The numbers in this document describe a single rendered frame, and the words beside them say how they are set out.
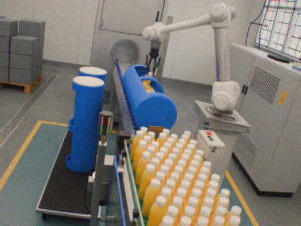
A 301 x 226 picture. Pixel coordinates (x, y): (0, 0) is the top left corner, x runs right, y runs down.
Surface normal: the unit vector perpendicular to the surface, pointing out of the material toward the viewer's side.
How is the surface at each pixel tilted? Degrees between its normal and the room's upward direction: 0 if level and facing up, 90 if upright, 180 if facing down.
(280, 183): 90
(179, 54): 90
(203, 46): 90
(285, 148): 90
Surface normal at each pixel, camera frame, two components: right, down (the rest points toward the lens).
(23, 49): 0.06, 0.36
